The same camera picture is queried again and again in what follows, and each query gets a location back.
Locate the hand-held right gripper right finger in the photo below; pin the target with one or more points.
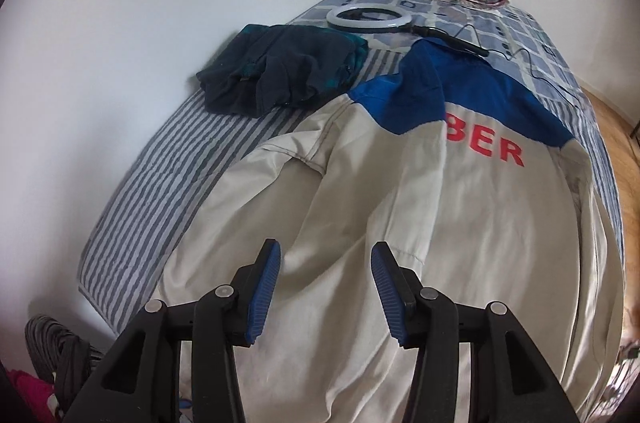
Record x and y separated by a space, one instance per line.
387 298

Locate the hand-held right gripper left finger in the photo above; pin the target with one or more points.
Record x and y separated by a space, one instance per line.
265 293

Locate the beige and blue jacket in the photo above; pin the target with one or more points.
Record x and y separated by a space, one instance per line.
400 213

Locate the dark teal clothes pile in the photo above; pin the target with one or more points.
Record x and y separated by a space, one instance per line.
280 68

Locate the grey striped bed sheet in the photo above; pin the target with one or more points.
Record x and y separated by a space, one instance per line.
165 183

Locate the red garment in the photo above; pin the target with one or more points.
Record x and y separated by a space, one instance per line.
30 395

